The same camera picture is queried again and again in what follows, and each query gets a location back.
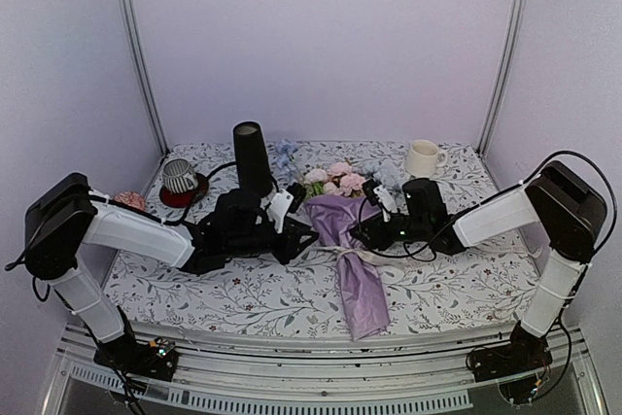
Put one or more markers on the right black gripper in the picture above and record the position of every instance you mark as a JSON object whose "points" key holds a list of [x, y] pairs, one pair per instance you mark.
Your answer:
{"points": [[374, 227]]}

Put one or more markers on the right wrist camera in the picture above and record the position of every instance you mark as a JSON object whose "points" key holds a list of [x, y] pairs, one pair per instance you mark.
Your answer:
{"points": [[379, 196]]}

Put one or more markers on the left aluminium frame post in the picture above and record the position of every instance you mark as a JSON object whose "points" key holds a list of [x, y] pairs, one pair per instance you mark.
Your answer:
{"points": [[131, 27]]}

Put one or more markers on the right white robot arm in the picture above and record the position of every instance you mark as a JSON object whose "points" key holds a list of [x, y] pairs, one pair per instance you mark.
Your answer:
{"points": [[570, 211]]}

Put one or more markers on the tall black vase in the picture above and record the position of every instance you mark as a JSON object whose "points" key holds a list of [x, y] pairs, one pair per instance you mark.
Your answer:
{"points": [[251, 158]]}

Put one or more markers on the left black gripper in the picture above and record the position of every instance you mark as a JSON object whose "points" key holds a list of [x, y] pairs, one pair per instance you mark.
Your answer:
{"points": [[293, 235]]}

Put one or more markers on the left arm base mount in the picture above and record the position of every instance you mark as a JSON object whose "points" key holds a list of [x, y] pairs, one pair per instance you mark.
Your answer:
{"points": [[127, 355]]}

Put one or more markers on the aluminium front rail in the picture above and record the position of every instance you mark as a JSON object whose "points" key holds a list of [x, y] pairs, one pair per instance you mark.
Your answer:
{"points": [[221, 373]]}

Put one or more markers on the cream ribbon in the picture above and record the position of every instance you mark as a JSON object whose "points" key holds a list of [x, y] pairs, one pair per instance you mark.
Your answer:
{"points": [[401, 261]]}

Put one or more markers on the purple flower bouquet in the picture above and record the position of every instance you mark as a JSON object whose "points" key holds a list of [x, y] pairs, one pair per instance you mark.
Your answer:
{"points": [[335, 203]]}

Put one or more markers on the striped black white cup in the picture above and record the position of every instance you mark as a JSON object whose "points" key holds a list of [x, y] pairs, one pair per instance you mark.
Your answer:
{"points": [[178, 176]]}

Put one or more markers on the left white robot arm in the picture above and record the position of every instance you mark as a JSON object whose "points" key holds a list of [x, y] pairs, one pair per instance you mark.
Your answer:
{"points": [[71, 215]]}

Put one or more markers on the cream ceramic mug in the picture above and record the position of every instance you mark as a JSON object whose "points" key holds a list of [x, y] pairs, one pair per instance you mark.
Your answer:
{"points": [[424, 158]]}

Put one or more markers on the right aluminium frame post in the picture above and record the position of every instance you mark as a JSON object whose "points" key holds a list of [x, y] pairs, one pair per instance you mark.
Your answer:
{"points": [[516, 13]]}

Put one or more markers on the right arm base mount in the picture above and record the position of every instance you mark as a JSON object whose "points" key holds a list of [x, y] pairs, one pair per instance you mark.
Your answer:
{"points": [[528, 369]]}

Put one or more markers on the floral patterned table mat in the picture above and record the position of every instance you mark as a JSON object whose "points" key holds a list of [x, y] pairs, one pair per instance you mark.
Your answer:
{"points": [[488, 285]]}

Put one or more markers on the red round saucer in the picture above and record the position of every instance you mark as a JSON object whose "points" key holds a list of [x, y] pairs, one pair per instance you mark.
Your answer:
{"points": [[184, 199]]}

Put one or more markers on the aluminium frame post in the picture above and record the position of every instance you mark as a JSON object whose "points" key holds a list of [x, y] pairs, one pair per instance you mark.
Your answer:
{"points": [[131, 27], [516, 13]]}

